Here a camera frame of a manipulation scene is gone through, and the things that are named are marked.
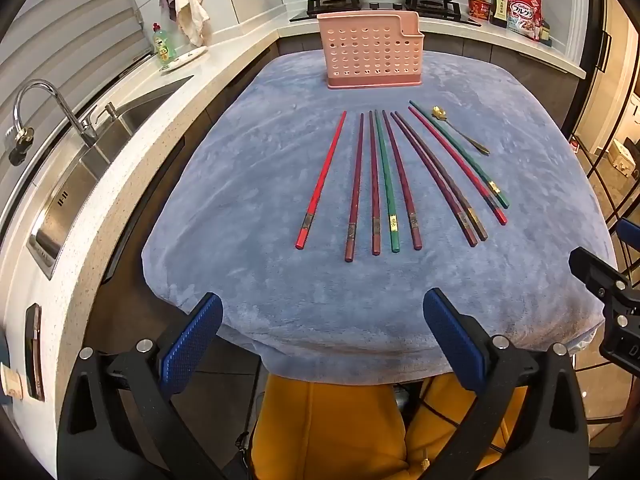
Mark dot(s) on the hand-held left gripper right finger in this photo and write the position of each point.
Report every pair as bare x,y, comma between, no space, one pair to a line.
452,340

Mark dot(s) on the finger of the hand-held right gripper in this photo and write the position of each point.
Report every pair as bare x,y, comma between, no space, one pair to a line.
595,270
630,234

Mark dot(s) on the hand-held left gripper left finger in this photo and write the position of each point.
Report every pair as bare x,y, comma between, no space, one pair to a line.
192,340

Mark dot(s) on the red chopstick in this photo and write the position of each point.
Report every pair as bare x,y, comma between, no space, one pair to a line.
324,175
499,216

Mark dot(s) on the brown chopstick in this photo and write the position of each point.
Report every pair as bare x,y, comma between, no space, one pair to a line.
478,227
373,185

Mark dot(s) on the green chopstick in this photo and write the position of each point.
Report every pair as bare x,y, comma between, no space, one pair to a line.
386,185
501,200

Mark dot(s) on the gold spoon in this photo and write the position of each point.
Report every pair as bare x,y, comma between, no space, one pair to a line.
439,111

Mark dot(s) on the pink perforated utensil holder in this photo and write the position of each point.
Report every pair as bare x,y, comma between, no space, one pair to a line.
370,50

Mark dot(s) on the dark rectangular device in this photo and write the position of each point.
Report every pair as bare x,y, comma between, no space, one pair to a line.
34,355

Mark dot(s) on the blue plush blanket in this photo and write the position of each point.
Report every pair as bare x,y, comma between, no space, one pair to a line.
250,160

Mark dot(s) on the black framed glass door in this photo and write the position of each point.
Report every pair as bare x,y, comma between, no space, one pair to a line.
607,45

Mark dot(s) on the stainless steel sink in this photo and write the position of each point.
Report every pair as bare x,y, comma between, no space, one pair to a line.
75,180

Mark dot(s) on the dark blue container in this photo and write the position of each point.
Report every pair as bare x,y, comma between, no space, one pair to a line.
545,32

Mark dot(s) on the chrome kitchen faucet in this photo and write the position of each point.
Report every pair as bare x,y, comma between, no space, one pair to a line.
80,125

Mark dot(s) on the chrome sink soap dispenser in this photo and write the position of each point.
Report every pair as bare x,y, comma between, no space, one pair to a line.
106,112

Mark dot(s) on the white and red cereal bag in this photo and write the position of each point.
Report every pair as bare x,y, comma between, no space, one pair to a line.
524,12

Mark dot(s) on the dark sauce bottle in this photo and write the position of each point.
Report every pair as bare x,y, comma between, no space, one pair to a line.
500,5

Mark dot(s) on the white plate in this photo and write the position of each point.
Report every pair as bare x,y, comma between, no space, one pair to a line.
187,56

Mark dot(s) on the green dish soap bottle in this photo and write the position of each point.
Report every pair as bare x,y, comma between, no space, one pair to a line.
161,47

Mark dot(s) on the white hanging towel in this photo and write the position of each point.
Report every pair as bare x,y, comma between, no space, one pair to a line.
190,5

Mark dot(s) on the black gas stove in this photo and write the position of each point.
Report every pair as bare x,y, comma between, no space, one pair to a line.
380,7

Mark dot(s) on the white window blinds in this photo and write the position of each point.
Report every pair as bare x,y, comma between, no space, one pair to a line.
65,25

